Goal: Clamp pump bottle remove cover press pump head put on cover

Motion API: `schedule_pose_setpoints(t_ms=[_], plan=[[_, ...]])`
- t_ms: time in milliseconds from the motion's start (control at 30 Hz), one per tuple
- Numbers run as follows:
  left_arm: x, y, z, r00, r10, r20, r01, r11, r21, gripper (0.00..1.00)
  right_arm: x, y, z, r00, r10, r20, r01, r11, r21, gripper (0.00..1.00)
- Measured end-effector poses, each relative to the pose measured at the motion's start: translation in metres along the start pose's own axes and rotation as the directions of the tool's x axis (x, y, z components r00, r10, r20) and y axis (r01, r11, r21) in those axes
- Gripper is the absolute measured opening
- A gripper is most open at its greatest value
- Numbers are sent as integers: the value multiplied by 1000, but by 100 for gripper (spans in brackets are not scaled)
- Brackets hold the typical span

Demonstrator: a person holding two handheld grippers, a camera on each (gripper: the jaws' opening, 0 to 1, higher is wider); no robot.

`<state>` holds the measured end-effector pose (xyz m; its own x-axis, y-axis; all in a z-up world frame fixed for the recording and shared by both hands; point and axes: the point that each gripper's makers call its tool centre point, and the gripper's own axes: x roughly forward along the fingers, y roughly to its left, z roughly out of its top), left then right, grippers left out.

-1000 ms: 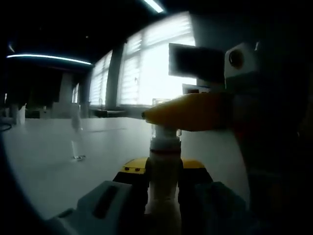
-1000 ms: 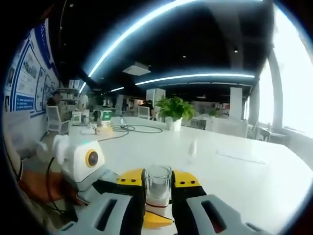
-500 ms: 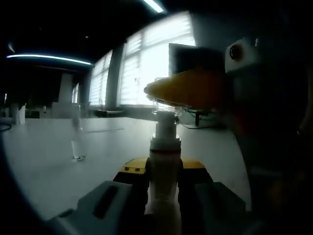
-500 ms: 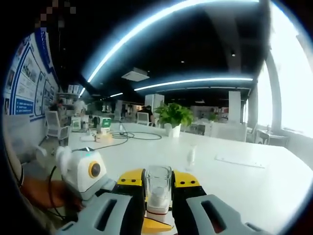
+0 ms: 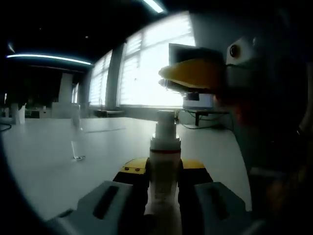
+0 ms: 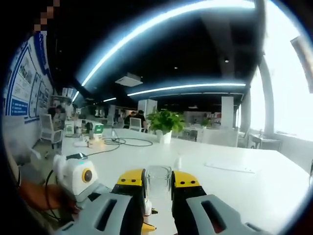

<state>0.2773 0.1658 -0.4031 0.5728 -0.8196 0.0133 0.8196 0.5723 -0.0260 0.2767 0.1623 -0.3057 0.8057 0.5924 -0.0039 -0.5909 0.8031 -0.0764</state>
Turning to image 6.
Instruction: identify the white square pillar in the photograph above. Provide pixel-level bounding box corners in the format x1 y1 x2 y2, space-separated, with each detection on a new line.
221 96 235 128

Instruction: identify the person's left hand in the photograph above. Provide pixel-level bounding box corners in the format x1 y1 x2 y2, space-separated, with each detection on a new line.
48 185 83 214

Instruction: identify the small grey table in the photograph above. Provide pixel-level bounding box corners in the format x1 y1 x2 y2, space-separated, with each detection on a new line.
248 133 282 152

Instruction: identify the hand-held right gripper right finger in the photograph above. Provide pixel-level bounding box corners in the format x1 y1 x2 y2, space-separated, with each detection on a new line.
170 170 269 235

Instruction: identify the green plant in white pot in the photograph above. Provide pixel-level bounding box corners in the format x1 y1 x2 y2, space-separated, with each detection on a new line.
145 109 186 144

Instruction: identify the long curved ceiling light strip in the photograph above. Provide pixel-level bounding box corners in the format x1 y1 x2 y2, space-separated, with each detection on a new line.
80 0 257 87

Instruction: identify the row of bright windows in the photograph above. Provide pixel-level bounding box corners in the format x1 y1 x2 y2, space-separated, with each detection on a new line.
239 0 313 142

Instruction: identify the black flat tablet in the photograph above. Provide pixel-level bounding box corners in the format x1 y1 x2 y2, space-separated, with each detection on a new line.
65 152 88 160

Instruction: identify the ceiling air vent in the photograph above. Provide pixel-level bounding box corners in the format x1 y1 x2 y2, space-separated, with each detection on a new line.
114 72 144 87

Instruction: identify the white office chair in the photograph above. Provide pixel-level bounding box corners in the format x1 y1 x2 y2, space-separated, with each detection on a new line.
129 117 144 132

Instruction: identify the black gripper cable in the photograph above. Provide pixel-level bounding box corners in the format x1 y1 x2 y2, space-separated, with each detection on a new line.
45 168 65 221

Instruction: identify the hanging dark monitor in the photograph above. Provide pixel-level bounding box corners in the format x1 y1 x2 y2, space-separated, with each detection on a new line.
290 35 313 94

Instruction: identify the black cable coil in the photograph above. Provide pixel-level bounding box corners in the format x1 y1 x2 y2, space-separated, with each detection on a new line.
84 136 154 157

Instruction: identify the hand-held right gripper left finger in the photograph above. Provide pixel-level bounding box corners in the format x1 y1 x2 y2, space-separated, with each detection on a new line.
55 168 148 235

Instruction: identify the blue white wall poster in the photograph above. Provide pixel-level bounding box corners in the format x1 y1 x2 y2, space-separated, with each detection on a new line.
4 33 54 121

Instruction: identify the white mesh chair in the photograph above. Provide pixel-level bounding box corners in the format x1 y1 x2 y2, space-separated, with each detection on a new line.
39 113 64 149

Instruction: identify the clear bottle cover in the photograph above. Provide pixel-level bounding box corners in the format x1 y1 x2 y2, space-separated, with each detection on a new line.
174 154 183 171
145 165 173 202

